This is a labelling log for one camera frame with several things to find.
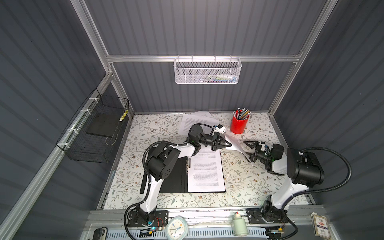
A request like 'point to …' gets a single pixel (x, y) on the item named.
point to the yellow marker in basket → (123, 115)
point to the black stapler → (100, 234)
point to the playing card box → (320, 226)
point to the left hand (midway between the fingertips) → (231, 146)
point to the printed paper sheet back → (203, 117)
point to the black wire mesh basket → (92, 133)
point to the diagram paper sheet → (234, 140)
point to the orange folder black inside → (177, 181)
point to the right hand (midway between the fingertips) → (245, 148)
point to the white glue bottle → (239, 225)
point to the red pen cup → (238, 126)
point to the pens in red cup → (241, 114)
